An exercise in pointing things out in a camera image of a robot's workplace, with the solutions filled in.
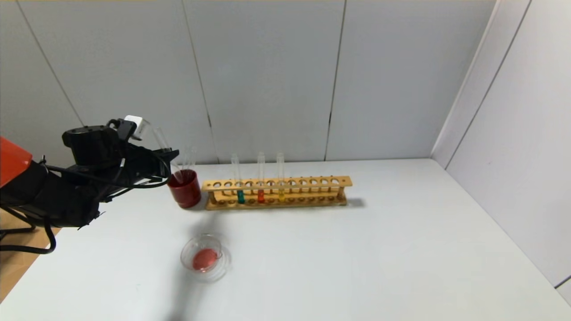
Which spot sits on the dark red cup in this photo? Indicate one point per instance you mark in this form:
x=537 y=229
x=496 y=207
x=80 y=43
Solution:
x=187 y=194

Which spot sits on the test tube with orange-red liquid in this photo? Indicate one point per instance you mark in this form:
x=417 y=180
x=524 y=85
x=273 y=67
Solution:
x=261 y=196

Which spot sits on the empty clear test tube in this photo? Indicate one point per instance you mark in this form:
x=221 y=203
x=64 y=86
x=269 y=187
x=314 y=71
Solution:
x=191 y=158

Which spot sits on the test tube with yellow liquid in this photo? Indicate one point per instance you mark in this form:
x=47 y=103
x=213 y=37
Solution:
x=281 y=195

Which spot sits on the wooden test tube rack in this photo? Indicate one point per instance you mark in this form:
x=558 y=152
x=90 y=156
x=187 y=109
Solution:
x=312 y=182

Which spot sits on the clear glass beaker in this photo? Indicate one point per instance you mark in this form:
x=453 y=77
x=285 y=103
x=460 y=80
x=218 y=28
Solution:
x=206 y=259

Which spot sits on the black stand legs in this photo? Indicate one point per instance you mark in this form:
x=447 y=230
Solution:
x=15 y=219

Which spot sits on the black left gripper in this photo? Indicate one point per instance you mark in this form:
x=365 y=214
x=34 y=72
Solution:
x=166 y=159

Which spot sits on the test tube with red pigment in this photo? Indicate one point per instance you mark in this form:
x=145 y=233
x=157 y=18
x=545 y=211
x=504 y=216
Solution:
x=160 y=136

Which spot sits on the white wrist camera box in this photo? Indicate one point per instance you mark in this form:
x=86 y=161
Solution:
x=138 y=127

